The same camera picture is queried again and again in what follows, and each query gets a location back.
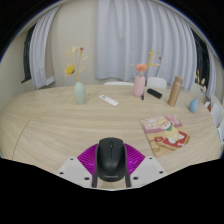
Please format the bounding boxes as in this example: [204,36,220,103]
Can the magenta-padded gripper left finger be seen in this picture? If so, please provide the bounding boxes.
[55,143,100,189]

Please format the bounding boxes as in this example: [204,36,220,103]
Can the wide white curtain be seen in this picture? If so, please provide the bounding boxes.
[94,0,198,91]

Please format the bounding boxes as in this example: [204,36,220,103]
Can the dark window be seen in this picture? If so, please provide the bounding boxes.
[190,29,211,91]
[21,23,37,84]

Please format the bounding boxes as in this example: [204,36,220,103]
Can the pink vase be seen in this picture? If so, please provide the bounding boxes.
[133,74,147,98]

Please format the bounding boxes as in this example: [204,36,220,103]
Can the blue vase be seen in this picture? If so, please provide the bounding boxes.
[188,97,199,114]

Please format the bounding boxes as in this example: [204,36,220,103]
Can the cartoon print mouse pad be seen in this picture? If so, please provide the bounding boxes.
[139,114,191,158]

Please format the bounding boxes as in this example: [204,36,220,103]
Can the pale green vase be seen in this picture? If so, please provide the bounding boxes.
[73,81,88,105]

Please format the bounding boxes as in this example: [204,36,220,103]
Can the narrow white curtain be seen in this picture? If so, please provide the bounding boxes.
[29,5,61,90]
[207,46,218,98]

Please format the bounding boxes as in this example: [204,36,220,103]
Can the black rectangular case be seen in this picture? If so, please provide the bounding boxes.
[146,87,163,100]

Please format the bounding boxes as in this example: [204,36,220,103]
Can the copper brown drink bottle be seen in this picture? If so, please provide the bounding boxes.
[167,75,184,108]

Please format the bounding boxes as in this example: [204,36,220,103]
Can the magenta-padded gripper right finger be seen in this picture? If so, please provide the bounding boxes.
[123,143,168,189]

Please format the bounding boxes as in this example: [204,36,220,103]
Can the pink and yellow flowers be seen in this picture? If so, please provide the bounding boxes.
[130,49,163,77]

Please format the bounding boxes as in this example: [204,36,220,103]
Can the yellow dried flowers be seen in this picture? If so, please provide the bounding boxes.
[64,45,89,83]

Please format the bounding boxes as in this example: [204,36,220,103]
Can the white remote control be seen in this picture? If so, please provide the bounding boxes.
[98,94,120,108]

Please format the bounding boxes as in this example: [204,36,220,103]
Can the black computer mouse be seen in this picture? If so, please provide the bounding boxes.
[94,136,129,183]

